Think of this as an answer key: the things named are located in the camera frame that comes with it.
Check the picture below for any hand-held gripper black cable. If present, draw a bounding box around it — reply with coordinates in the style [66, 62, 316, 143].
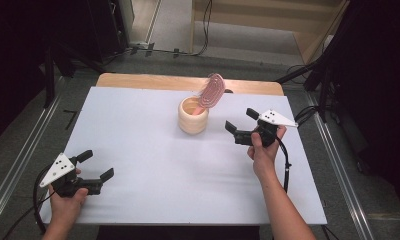
[1, 164, 56, 240]
[276, 136, 293, 194]

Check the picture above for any black metal stand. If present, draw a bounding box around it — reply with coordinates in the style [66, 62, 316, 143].
[275, 0, 359, 124]
[42, 39, 106, 108]

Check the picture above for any right hand-held gripper black cable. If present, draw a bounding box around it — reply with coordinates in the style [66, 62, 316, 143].
[276, 136, 293, 194]

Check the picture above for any thin black hanging cable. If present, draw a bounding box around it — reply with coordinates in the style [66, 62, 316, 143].
[174, 0, 213, 57]

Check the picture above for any wooden table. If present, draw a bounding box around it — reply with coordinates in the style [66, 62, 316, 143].
[96, 73, 285, 97]

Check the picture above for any light wooden shelf unit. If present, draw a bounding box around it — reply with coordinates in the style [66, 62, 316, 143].
[190, 0, 351, 65]

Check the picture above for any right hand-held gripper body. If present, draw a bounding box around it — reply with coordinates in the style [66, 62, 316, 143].
[234, 109, 299, 148]

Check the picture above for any person's dark clothing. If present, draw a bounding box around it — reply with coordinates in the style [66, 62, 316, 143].
[96, 225, 261, 240]

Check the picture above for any pink hairbrush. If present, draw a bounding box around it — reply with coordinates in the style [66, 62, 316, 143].
[191, 73, 226, 116]

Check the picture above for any white board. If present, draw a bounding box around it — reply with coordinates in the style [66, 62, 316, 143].
[39, 86, 328, 226]

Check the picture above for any bundle of black floor cables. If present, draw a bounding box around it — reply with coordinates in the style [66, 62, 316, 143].
[293, 104, 322, 128]

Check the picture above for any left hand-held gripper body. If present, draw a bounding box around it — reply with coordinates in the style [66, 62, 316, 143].
[39, 152, 104, 198]

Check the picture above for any beige ribbed cup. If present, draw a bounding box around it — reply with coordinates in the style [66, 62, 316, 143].
[177, 95, 210, 136]

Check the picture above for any dark curtain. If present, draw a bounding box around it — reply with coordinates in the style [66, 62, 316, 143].
[0, 0, 89, 151]
[331, 0, 400, 221]

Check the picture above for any left hand-held gripper black cable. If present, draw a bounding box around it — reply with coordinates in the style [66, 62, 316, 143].
[1, 164, 56, 240]

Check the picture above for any metal floor rail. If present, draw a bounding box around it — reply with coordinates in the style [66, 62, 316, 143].
[304, 91, 376, 240]
[0, 76, 66, 229]

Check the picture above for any person's left hand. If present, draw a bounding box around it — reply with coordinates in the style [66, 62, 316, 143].
[48, 184, 88, 228]

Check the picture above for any person's right hand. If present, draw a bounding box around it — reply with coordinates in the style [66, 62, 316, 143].
[247, 125, 288, 183]

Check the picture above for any black equipment cabinet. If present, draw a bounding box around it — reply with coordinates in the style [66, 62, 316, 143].
[86, 0, 131, 64]

